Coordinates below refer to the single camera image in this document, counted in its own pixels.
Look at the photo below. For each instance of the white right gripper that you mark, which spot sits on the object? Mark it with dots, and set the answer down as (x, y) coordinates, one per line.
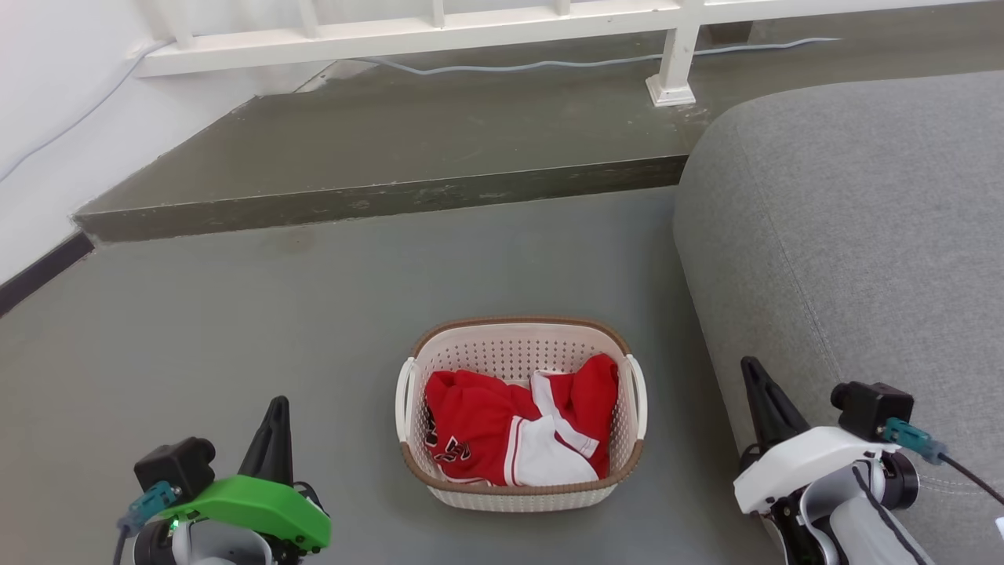
(800, 467)

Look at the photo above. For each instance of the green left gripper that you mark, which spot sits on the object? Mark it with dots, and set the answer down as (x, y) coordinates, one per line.
(251, 506)

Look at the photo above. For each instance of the white perforated plastic laundry basket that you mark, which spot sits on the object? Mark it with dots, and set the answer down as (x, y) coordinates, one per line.
(518, 349)

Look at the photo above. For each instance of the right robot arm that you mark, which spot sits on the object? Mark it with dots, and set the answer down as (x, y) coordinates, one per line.
(855, 518)

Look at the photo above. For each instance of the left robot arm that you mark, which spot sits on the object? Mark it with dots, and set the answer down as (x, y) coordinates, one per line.
(220, 545)

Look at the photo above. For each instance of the grey fabric sofa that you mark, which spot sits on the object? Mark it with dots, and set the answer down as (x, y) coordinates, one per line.
(847, 220)

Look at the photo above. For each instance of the red jersey with black print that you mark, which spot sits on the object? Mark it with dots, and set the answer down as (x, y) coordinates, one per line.
(478, 424)

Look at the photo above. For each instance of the red and white jersey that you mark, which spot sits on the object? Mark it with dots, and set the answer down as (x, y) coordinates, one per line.
(553, 459)

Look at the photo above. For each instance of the black baseboard strip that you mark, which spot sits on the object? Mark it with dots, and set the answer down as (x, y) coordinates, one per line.
(39, 271)

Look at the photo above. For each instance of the raised concrete platform step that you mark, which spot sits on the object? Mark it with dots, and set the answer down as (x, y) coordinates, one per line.
(439, 133)

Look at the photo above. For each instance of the white wooden railing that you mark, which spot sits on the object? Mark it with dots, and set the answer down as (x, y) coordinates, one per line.
(439, 31)

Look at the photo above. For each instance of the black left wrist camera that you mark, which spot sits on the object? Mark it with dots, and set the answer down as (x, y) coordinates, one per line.
(172, 464)

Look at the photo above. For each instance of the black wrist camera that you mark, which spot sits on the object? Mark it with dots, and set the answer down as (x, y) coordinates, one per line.
(874, 410)
(172, 464)

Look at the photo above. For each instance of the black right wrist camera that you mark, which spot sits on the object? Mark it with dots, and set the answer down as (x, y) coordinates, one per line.
(874, 410)

